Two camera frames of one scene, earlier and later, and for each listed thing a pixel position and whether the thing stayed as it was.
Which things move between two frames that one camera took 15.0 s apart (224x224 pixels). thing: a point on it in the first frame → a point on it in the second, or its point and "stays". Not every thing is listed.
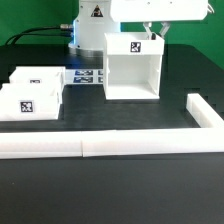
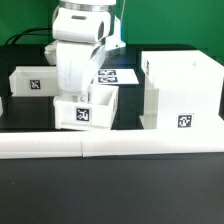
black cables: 21,34 stays
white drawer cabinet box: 132,64 → 181,91
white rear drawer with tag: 37,75 stays
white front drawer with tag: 30,101 → 71,112
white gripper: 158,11 → 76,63
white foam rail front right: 98,143 stays
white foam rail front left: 33,145 stays
